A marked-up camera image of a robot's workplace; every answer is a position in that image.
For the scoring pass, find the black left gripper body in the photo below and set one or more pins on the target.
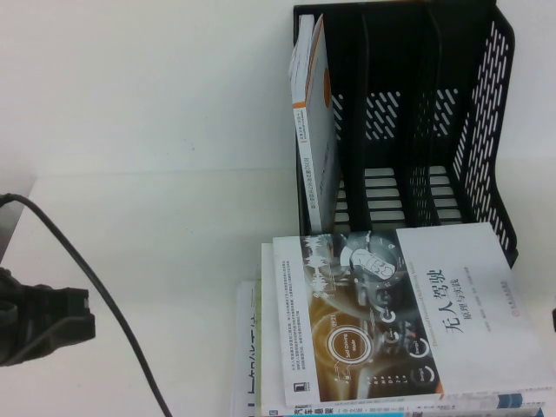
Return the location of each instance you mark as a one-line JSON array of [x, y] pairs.
[[48, 321]]

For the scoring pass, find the self-driving car book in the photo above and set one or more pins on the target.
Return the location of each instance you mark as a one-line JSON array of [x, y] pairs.
[[456, 304]]

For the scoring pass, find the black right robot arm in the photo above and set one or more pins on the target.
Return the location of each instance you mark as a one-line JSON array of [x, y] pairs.
[[554, 319]]

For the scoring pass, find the white book large black characters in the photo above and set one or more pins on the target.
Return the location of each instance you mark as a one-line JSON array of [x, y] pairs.
[[243, 347]]

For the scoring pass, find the pale green book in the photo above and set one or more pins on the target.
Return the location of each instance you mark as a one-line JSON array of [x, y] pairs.
[[257, 347]]

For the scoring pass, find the car suspension book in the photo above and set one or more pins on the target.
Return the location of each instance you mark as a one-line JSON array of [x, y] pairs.
[[271, 347]]

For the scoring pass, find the white book with orange circle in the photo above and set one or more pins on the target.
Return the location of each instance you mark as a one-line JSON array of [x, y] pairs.
[[315, 108]]

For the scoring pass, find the black plastic book stand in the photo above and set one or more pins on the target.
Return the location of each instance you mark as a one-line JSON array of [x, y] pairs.
[[382, 56]]

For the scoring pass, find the blue cover book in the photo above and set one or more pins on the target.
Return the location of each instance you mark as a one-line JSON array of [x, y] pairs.
[[478, 414]]

